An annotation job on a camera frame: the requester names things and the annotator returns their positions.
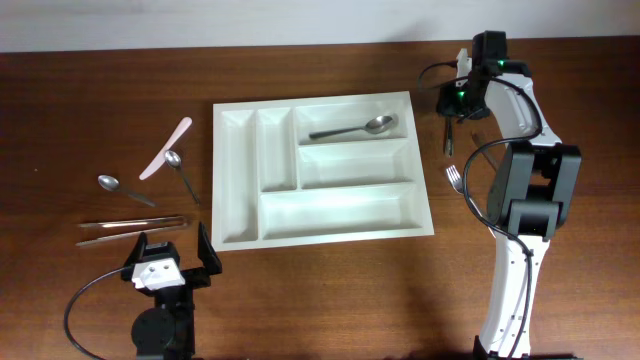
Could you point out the small teaspoon near knife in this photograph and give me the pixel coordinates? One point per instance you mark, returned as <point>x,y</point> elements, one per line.
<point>173,160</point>

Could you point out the small teaspoon far left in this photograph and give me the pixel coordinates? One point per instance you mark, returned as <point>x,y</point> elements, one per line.
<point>111,184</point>

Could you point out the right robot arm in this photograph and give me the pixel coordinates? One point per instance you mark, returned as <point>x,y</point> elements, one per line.
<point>532,190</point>

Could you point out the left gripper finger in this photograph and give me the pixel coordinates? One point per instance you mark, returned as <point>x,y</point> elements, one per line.
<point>206,252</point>
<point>137,252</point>

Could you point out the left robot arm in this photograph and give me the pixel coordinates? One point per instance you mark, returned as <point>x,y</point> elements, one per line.
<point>167,330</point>

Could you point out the fork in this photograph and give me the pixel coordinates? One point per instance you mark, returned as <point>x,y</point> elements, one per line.
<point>455,181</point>
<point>479,142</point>

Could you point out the white plastic cutlery tray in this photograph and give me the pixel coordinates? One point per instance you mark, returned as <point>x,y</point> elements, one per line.
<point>273,186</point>

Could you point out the pink plastic knife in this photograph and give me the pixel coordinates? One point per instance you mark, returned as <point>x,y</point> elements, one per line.
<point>158,160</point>

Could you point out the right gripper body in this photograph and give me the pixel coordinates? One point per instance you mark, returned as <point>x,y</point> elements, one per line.
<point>459,102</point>

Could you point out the large spoon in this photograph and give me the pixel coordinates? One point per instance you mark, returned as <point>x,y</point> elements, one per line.
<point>375,126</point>
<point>448,148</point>

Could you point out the metal tongs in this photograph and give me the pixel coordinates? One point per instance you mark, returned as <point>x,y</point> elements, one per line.
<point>129,228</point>

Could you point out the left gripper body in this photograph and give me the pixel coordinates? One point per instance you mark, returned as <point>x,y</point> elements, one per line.
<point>183,293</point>

